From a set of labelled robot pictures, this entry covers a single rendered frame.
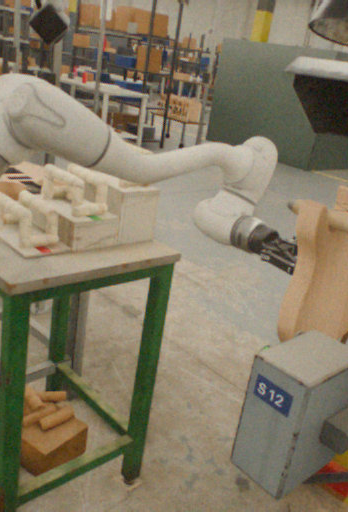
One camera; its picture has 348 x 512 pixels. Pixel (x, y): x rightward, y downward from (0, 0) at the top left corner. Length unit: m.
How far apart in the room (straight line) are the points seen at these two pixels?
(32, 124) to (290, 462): 0.71
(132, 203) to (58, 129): 0.64
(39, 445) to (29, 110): 1.36
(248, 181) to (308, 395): 0.74
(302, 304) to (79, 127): 0.56
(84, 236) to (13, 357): 0.39
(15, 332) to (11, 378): 0.14
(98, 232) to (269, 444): 0.93
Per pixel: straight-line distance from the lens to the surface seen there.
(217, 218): 1.38
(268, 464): 0.84
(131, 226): 1.64
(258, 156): 1.39
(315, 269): 1.10
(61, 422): 2.15
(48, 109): 1.02
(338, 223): 1.06
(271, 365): 0.77
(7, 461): 1.66
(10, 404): 1.53
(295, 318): 1.13
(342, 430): 0.83
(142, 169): 1.16
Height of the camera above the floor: 1.50
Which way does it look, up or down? 21 degrees down
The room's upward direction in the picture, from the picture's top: 9 degrees clockwise
